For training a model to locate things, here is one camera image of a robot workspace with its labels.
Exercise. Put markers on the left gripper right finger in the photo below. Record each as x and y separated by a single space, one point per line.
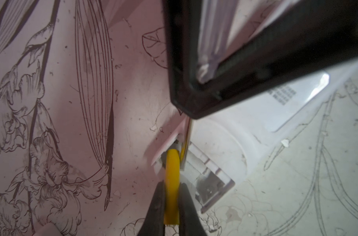
190 224

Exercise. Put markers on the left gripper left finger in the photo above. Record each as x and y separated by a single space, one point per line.
153 224

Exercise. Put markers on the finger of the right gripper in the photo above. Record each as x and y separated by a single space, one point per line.
182 59
311 36

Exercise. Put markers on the thin grey screwdriver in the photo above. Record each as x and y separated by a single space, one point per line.
202 59

